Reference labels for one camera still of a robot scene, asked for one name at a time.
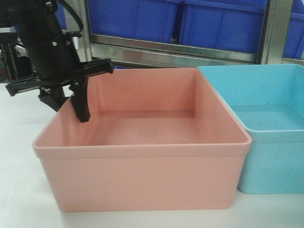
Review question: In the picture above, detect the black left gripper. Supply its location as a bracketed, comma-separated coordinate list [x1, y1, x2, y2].
[6, 33, 114, 123]

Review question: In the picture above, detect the pink plastic box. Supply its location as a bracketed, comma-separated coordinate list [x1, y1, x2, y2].
[33, 68, 252, 212]

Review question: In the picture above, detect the light blue plastic box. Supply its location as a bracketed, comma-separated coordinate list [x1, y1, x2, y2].
[199, 64, 304, 194]

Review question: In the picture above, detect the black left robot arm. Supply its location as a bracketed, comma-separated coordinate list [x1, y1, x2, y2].
[0, 0, 114, 123]

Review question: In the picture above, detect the stainless steel shelf rack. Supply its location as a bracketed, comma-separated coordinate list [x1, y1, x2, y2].
[68, 0, 304, 68]

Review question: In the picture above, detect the blue bin far left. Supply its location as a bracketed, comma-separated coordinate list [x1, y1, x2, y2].
[56, 1, 67, 30]

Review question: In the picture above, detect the blue storage bin left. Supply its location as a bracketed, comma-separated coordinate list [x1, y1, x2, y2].
[87, 0, 182, 43]

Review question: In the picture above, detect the blue storage bin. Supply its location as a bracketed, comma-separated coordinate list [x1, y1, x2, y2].
[179, 0, 266, 53]
[87, 0, 182, 43]

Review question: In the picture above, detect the blue storage bin right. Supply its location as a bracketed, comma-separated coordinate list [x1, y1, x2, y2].
[179, 0, 266, 53]

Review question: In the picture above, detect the blue bin far right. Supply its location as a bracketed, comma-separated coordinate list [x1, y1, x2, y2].
[283, 0, 304, 59]

